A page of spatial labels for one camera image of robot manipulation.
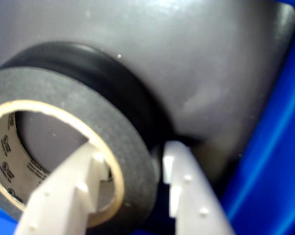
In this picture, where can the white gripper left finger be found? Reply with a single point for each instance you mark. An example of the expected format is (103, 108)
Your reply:
(61, 195)

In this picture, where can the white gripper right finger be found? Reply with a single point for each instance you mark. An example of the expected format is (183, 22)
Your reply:
(194, 200)

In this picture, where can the black tape roll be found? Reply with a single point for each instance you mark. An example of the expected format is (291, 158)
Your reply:
(71, 83)

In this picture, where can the blue plastic box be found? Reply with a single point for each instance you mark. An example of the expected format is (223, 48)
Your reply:
(272, 171)

